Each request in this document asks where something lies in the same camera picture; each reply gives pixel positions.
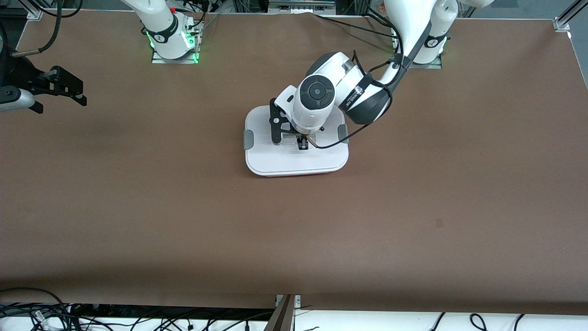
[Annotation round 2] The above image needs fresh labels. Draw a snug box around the white box lid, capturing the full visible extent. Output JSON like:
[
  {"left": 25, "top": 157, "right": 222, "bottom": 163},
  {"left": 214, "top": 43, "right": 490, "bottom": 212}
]
[{"left": 243, "top": 105, "right": 349, "bottom": 175}]

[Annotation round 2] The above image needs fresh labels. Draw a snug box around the brown table mat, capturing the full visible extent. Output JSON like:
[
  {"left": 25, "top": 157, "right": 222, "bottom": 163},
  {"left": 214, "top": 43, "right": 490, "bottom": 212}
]
[{"left": 0, "top": 9, "right": 588, "bottom": 315}]

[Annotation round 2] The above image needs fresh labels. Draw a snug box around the grey metal device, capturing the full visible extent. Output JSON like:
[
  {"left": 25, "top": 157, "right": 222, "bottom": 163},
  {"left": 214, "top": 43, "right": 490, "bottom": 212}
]
[{"left": 268, "top": 0, "right": 336, "bottom": 12}]

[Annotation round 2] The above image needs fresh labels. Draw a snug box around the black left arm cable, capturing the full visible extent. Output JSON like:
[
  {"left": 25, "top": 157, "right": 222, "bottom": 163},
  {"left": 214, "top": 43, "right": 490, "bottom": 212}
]
[{"left": 307, "top": 0, "right": 406, "bottom": 149}]

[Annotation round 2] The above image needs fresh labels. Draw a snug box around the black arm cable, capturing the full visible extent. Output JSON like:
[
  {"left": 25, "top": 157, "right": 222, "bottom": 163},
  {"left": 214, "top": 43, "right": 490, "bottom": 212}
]
[
  {"left": 10, "top": 0, "right": 83, "bottom": 58},
  {"left": 307, "top": 0, "right": 406, "bottom": 149}
]

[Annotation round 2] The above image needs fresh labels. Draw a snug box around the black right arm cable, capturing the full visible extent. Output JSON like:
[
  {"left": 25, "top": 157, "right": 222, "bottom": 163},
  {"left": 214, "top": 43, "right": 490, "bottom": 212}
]
[{"left": 10, "top": 0, "right": 83, "bottom": 58}]

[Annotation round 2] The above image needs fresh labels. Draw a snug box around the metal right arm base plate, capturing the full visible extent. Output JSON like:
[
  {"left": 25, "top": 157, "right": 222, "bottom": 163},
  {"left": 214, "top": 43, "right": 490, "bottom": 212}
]
[{"left": 152, "top": 18, "right": 203, "bottom": 65}]

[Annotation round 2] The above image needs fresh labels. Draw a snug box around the long black table cable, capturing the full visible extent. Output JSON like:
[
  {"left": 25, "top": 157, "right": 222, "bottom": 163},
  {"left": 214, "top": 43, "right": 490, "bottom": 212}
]
[{"left": 314, "top": 13, "right": 398, "bottom": 41}]

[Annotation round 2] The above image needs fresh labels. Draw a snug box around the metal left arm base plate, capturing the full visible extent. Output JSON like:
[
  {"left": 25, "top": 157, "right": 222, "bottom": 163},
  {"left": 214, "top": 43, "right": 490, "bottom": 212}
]
[{"left": 393, "top": 28, "right": 442, "bottom": 69}]

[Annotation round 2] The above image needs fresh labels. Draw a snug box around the small metal bracket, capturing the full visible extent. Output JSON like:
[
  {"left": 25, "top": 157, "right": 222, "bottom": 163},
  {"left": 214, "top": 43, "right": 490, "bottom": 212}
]
[{"left": 276, "top": 294, "right": 301, "bottom": 318}]

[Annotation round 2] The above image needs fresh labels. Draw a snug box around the brown wooden post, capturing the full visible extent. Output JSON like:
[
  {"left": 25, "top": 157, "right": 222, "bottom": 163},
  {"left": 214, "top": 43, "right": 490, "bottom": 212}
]
[{"left": 264, "top": 294, "right": 295, "bottom": 331}]

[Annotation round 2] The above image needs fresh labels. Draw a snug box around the black looping floor cable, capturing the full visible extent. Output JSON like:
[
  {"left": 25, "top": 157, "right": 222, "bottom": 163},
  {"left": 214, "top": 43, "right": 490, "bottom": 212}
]
[{"left": 0, "top": 287, "right": 72, "bottom": 331}]

